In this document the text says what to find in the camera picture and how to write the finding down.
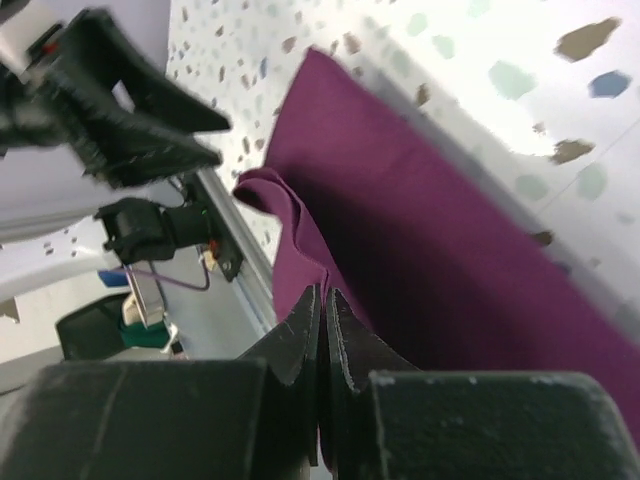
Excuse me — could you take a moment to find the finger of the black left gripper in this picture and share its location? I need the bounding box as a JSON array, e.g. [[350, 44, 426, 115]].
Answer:
[[39, 70, 221, 189], [64, 8, 231, 133]]

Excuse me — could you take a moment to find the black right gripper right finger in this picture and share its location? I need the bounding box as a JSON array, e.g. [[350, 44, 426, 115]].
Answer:
[[327, 288, 418, 395]]

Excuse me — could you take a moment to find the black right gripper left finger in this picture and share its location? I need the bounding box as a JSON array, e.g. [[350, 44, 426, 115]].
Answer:
[[237, 285, 321, 465]]

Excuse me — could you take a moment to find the purple surgical drape cloth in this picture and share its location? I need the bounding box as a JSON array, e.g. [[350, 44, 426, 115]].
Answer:
[[232, 46, 640, 471]]

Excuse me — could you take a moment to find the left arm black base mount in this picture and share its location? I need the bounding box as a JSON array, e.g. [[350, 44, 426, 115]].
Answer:
[[95, 190, 237, 282]]

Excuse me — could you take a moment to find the aluminium table edge rail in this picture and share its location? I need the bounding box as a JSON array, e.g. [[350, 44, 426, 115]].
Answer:
[[197, 169, 277, 336]]

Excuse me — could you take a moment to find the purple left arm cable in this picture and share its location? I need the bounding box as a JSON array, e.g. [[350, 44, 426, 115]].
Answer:
[[119, 259, 211, 293]]

